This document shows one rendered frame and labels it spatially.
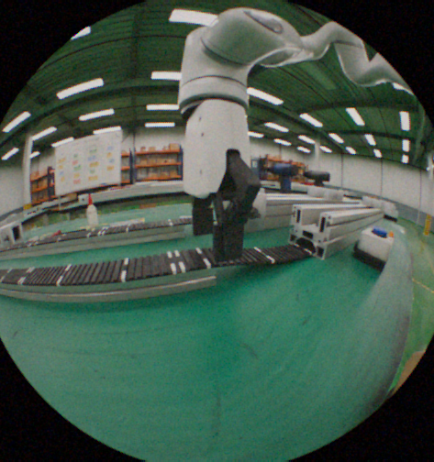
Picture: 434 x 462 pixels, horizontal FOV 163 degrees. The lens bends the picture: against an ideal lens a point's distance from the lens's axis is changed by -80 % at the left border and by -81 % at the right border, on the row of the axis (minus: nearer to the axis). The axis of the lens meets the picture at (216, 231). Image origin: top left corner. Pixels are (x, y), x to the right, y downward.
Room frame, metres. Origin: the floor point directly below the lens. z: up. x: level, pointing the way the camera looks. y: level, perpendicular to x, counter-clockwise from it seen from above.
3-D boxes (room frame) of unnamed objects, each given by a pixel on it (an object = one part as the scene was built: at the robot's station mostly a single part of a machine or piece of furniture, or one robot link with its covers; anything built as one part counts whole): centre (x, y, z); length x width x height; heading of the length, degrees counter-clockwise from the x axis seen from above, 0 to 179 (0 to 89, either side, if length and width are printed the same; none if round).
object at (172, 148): (9.43, 3.52, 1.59); 2.83 x 0.98 x 3.17; 115
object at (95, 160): (2.29, 2.39, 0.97); 1.50 x 0.50 x 1.95; 115
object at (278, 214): (0.59, -0.48, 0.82); 0.80 x 0.10 x 0.09; 112
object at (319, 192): (0.59, -0.48, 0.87); 0.16 x 0.11 x 0.07; 112
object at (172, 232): (0.18, 0.52, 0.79); 0.96 x 0.04 x 0.03; 112
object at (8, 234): (0.19, 0.85, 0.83); 0.11 x 0.10 x 0.10; 22
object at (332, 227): (0.41, -0.55, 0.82); 0.80 x 0.10 x 0.09; 112
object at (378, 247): (0.20, -0.33, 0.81); 0.10 x 0.08 x 0.06; 22
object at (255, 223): (0.41, -0.07, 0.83); 0.12 x 0.09 x 0.10; 22
